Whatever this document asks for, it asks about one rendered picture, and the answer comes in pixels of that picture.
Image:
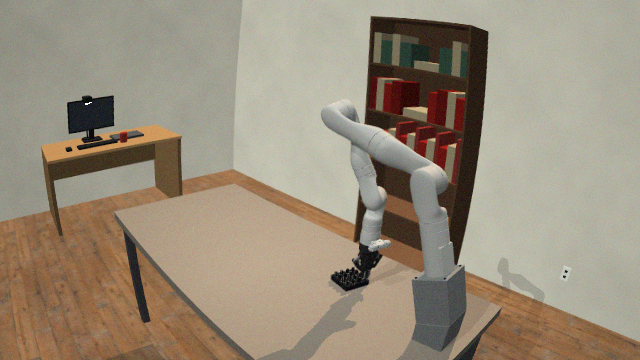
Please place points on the black knob box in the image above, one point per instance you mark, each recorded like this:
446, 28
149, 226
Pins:
355, 282

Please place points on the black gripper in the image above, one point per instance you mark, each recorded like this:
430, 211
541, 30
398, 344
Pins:
368, 260

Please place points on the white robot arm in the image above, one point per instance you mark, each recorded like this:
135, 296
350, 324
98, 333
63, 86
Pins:
429, 178

